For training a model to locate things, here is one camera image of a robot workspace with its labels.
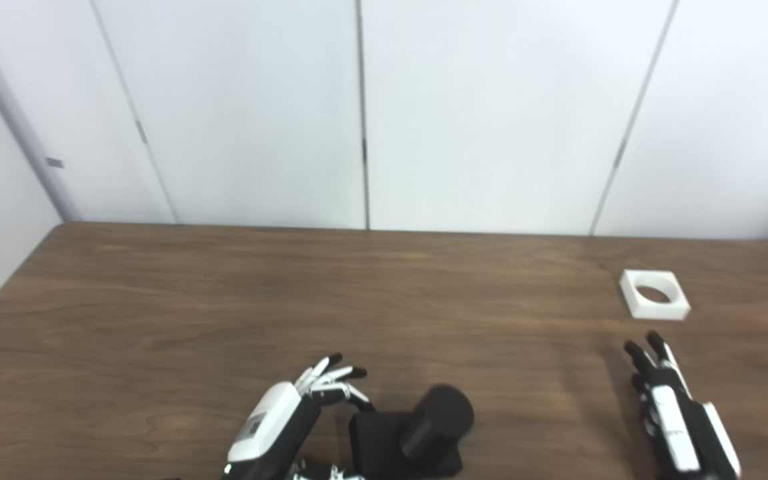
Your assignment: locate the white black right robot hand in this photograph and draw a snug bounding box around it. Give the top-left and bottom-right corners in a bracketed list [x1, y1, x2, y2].
[624, 331, 743, 480]

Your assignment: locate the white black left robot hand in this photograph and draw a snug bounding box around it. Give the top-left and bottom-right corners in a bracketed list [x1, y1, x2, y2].
[223, 353, 376, 480]

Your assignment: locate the white square piece with hole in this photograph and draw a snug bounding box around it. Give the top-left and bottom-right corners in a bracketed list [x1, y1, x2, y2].
[619, 269, 691, 321]

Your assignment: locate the black peg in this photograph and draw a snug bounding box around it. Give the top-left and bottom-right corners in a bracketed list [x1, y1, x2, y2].
[349, 385, 475, 478]

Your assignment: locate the grey wall post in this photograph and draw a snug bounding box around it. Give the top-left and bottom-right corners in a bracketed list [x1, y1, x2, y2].
[0, 7, 81, 223]

